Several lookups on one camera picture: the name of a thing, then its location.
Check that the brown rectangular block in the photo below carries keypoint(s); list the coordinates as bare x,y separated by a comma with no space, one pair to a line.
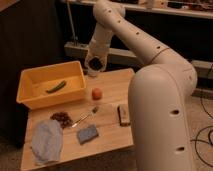
123,114

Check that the brown crumbly pile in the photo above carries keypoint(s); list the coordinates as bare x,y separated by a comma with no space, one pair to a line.
63,118

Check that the small brush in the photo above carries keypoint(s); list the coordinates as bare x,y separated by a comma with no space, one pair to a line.
82,118

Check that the yellow plastic tray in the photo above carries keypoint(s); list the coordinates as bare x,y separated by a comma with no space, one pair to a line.
34,82

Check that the blue folded cloth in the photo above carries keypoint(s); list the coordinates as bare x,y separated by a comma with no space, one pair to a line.
47,142

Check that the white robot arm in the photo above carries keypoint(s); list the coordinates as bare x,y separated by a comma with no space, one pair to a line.
156,94

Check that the orange round fruit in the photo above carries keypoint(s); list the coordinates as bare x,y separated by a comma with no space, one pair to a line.
96,94

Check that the wooden shelf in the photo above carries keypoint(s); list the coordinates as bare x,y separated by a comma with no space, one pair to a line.
168,11

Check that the grey metal rail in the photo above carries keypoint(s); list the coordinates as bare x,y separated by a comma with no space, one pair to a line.
126,57

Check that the wooden table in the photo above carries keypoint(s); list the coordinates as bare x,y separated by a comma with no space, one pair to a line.
114,87

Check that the white paper cup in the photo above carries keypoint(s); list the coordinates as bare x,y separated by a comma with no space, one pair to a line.
94,67

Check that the blue sponge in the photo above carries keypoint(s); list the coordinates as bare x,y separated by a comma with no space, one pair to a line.
86,134

